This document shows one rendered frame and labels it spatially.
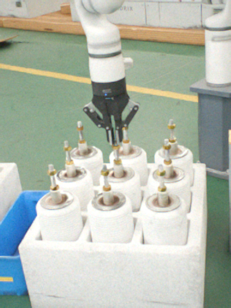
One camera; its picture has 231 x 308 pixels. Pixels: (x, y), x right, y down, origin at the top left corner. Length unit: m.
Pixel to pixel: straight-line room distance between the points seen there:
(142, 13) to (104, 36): 2.56
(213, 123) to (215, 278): 0.54
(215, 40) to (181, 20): 1.89
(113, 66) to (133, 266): 0.42
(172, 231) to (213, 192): 0.54
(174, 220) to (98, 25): 0.43
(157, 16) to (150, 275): 2.62
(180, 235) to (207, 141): 0.62
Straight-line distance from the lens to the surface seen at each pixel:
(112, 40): 1.01
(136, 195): 1.15
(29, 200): 1.43
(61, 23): 4.03
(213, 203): 1.49
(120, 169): 1.13
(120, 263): 1.05
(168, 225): 1.01
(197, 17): 3.30
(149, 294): 1.09
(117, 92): 1.03
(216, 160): 1.61
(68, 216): 1.06
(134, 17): 3.61
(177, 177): 1.12
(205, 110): 1.56
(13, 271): 1.20
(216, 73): 1.52
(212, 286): 1.21
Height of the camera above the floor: 0.80
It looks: 26 degrees down
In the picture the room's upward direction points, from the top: 7 degrees counter-clockwise
